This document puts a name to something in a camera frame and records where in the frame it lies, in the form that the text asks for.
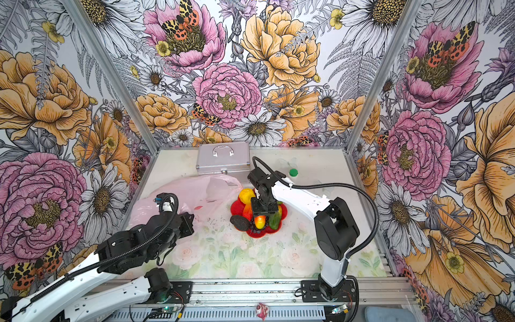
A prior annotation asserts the red yellow mango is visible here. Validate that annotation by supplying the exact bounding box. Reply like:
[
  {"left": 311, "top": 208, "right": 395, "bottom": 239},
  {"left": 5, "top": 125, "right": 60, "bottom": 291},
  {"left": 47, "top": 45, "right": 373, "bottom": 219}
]
[{"left": 256, "top": 215, "right": 267, "bottom": 231}]

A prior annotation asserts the dark avocado bottom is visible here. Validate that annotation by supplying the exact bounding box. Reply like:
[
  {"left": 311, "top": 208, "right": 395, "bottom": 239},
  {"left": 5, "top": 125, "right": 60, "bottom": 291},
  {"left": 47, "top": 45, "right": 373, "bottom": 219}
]
[{"left": 230, "top": 215, "right": 251, "bottom": 232}]

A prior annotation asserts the red flower-shaped plate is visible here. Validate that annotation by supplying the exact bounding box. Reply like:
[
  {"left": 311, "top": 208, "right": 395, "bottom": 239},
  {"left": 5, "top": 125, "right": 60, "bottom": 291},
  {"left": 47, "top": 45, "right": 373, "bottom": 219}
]
[{"left": 229, "top": 189, "right": 288, "bottom": 239}]

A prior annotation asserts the pink plastic bag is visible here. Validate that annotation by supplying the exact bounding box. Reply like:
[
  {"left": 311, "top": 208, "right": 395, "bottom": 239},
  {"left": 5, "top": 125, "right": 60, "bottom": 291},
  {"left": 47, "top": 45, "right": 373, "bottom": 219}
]
[{"left": 127, "top": 174, "right": 243, "bottom": 232}]

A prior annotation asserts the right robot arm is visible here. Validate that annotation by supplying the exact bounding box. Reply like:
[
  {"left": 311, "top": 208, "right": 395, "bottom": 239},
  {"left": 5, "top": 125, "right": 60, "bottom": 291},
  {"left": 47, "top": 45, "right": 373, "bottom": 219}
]
[{"left": 251, "top": 182, "right": 360, "bottom": 301}]

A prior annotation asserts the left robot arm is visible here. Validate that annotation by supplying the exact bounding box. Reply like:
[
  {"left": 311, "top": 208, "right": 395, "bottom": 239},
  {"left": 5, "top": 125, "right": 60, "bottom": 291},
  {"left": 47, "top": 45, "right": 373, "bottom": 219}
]
[{"left": 1, "top": 211, "right": 194, "bottom": 321}]

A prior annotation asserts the green red mango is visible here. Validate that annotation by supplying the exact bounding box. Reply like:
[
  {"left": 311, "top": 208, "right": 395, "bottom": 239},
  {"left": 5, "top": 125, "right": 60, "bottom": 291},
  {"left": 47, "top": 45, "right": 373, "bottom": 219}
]
[{"left": 268, "top": 205, "right": 282, "bottom": 231}]

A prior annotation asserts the orange carrot-like fruit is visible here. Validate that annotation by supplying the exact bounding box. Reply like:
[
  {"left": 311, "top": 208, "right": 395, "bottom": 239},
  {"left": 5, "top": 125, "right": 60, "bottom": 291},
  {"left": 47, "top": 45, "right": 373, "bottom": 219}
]
[{"left": 242, "top": 204, "right": 253, "bottom": 221}]

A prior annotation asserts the yellow lemon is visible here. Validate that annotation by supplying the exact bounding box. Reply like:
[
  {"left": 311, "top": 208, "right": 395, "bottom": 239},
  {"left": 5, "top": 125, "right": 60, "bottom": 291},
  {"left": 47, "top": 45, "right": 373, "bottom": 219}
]
[{"left": 238, "top": 189, "right": 256, "bottom": 205}]

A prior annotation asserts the silver metal case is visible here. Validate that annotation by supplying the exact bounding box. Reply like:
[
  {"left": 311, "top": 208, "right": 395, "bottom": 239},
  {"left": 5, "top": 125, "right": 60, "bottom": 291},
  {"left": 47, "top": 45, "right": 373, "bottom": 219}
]
[{"left": 196, "top": 142, "right": 251, "bottom": 182}]

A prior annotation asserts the green circuit board left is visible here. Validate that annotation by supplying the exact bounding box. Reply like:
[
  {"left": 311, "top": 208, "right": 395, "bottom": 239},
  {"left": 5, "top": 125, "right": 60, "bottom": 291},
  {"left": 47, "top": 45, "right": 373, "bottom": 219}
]
[{"left": 152, "top": 306, "right": 180, "bottom": 314}]

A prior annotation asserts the green circuit board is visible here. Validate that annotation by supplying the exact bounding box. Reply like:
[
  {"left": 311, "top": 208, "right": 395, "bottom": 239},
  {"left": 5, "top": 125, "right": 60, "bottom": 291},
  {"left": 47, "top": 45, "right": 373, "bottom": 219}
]
[
  {"left": 331, "top": 304, "right": 349, "bottom": 315},
  {"left": 152, "top": 306, "right": 180, "bottom": 314}
]

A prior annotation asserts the pink small toy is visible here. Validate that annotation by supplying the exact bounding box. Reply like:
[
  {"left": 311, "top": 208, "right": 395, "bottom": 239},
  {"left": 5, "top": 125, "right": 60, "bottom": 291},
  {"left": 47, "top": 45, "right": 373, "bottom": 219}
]
[{"left": 256, "top": 303, "right": 270, "bottom": 321}]

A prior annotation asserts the white vented strip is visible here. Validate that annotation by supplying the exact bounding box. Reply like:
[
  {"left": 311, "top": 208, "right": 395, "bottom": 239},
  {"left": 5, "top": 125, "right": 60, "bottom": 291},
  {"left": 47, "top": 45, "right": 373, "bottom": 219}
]
[{"left": 109, "top": 306, "right": 326, "bottom": 321}]

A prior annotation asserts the green circuit board right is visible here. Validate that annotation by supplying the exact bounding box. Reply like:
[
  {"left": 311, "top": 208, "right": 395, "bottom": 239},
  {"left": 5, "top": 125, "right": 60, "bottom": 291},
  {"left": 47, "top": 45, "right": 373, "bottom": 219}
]
[{"left": 331, "top": 304, "right": 349, "bottom": 315}]

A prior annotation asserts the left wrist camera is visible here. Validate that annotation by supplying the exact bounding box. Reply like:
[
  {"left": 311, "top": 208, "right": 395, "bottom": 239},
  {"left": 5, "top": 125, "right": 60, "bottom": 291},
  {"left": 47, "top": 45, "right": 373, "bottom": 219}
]
[{"left": 154, "top": 193, "right": 178, "bottom": 213}]

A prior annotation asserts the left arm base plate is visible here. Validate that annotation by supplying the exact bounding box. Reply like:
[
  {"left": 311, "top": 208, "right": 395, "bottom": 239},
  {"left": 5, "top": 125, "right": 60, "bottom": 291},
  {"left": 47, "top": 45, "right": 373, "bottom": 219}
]
[{"left": 156, "top": 280, "right": 194, "bottom": 305}]

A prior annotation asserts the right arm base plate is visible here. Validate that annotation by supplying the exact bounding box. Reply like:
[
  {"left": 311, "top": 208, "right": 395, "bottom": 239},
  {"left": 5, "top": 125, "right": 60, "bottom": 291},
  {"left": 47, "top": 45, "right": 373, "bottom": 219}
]
[{"left": 300, "top": 279, "right": 358, "bottom": 303}]

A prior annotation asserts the aluminium front rail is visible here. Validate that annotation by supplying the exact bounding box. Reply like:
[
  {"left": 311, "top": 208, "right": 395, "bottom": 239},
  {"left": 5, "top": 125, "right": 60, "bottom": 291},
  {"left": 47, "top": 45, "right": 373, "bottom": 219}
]
[{"left": 100, "top": 276, "right": 415, "bottom": 307}]

